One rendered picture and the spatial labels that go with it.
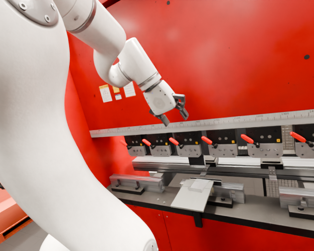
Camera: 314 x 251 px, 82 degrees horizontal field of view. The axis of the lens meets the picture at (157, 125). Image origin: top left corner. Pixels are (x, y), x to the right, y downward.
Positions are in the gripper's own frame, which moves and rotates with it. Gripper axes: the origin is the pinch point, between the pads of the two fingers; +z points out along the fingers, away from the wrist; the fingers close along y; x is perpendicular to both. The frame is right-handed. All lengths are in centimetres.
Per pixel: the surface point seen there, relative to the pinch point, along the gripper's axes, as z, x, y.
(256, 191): 191, 119, -47
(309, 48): 9, 41, 43
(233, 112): 21.3, 32.0, 8.1
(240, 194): 66, 18, -5
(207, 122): 21.5, 29.8, -6.2
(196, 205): 49, -2, -19
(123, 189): 45, 6, -87
